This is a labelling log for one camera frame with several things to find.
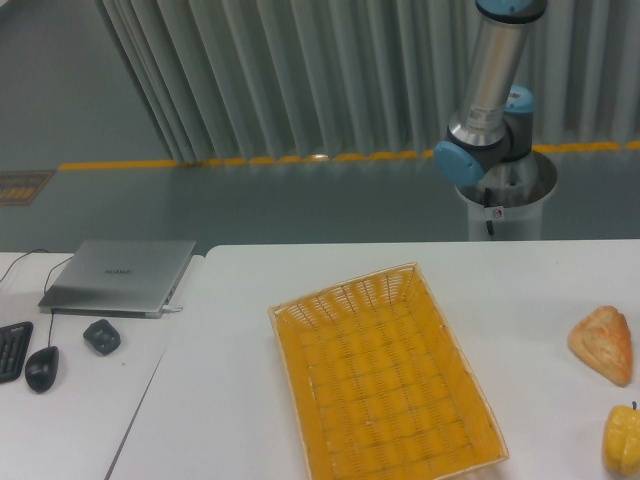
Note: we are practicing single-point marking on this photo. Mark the yellow woven basket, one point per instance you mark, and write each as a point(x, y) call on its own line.
point(379, 383)

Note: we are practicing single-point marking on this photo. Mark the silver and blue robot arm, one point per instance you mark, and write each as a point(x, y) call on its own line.
point(494, 120)

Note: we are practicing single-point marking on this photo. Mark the white cylindrical robot pedestal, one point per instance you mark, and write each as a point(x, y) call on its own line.
point(508, 202)

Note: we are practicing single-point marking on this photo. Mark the black keyboard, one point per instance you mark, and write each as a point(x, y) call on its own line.
point(14, 343)

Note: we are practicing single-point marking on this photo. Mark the yellow bell pepper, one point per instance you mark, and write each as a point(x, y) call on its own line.
point(620, 446)

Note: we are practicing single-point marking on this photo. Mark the black computer mouse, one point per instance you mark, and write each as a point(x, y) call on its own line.
point(41, 369)

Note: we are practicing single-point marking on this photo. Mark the silver closed laptop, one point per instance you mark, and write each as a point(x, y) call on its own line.
point(120, 278)

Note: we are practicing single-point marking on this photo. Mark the grey pleated curtain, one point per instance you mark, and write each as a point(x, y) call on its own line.
point(248, 80)

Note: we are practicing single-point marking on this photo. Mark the small black gadget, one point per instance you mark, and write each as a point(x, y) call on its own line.
point(102, 337)

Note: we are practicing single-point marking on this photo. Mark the triangular bread pastry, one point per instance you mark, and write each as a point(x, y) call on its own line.
point(602, 340)

